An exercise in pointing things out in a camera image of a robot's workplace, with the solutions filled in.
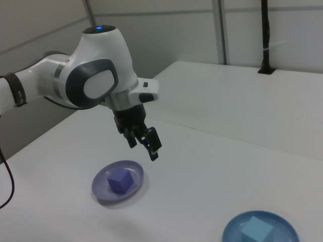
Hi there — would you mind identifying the blue plastic plate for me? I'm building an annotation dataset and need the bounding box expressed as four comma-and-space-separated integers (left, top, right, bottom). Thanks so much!
222, 210, 301, 242

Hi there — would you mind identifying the long black arm cable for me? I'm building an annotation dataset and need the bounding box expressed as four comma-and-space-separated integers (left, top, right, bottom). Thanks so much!
0, 96, 104, 210

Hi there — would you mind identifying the grey partition post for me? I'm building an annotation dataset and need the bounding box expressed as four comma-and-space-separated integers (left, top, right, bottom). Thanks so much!
84, 0, 98, 26
214, 0, 231, 66

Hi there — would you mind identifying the cyan foam cube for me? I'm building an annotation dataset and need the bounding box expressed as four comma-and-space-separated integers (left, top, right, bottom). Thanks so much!
240, 216, 275, 242

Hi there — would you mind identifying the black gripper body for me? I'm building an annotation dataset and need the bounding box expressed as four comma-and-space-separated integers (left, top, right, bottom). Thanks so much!
112, 104, 150, 135

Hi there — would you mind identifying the black camera pole with clamp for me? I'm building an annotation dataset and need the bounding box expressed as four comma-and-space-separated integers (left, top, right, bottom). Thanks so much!
257, 0, 276, 75

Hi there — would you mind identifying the purple plastic plate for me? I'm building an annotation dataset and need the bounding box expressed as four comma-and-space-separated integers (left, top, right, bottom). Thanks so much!
91, 159, 145, 203

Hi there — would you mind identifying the purple foam cube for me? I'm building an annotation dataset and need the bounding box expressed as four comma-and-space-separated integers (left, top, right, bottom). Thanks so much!
107, 168, 135, 195

